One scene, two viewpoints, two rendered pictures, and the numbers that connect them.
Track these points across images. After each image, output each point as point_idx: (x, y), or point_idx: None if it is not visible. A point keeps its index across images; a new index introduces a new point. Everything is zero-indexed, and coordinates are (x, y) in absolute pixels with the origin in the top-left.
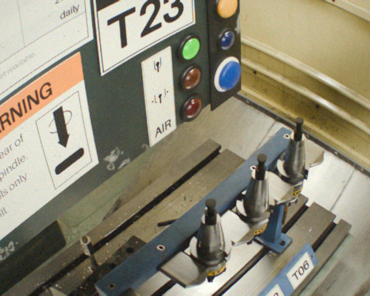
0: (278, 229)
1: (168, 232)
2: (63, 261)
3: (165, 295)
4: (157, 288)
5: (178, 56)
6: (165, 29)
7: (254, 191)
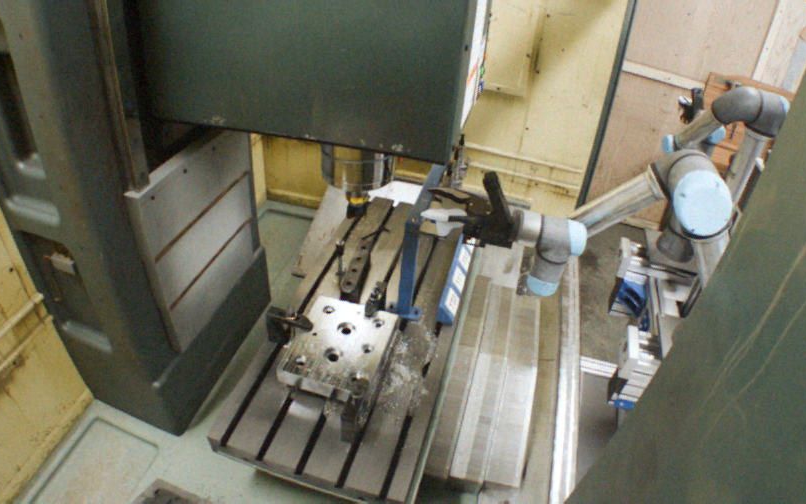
0: None
1: (422, 193)
2: (312, 277)
3: (394, 273)
4: (386, 271)
5: (480, 72)
6: (481, 60)
7: (454, 167)
